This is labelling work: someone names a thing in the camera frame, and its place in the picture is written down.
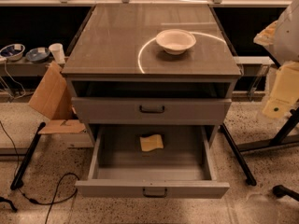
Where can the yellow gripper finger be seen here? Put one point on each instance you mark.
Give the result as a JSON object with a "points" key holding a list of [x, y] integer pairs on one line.
{"points": [[285, 91]]}

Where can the yellow sponge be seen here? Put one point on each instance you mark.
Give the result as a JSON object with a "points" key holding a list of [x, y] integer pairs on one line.
{"points": [[151, 142]]}

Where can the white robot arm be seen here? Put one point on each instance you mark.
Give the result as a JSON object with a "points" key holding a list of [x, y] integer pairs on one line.
{"points": [[281, 40]]}

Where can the open grey lower drawer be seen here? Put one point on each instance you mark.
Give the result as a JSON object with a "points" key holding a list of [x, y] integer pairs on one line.
{"points": [[182, 169]]}

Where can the white bowl on counter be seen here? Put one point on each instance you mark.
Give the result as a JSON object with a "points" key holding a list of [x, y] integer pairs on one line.
{"points": [[175, 41]]}

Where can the grey drawer cabinet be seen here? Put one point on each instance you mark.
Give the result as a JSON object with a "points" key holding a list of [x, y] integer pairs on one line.
{"points": [[117, 56]]}

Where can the closed grey upper drawer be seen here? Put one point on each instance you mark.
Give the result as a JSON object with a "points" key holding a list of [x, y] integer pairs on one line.
{"points": [[166, 111]]}

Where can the black caster foot right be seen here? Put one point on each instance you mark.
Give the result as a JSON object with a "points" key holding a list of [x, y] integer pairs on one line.
{"points": [[281, 191]]}

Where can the brown cardboard box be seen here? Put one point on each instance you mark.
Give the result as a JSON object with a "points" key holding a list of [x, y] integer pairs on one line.
{"points": [[53, 100]]}

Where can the white paper cup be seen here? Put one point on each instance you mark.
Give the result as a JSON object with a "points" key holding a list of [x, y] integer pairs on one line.
{"points": [[57, 52]]}

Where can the blue bowl near cup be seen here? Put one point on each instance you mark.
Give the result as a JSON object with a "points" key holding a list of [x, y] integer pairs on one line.
{"points": [[38, 55]]}

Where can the blue bowl far left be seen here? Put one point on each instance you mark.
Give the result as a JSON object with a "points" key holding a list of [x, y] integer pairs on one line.
{"points": [[13, 52]]}

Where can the black left table leg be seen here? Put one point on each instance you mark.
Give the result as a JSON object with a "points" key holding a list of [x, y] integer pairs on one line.
{"points": [[17, 181]]}

